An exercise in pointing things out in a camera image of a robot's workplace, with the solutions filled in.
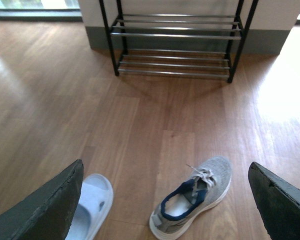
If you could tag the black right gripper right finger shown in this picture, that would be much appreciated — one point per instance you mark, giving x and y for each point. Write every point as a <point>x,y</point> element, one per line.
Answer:
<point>277,201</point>

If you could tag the grey sneaker white sole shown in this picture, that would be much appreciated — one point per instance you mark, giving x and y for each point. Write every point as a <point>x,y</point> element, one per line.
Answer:
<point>205,188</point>

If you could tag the light blue slide sandal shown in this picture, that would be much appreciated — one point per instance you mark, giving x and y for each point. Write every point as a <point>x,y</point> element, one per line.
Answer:
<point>93,207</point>

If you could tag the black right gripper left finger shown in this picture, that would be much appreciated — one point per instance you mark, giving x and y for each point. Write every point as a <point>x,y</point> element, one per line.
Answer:
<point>47,213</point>

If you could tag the black metal shoe rack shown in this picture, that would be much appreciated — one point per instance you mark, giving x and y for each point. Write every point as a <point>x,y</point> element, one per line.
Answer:
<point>185,38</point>

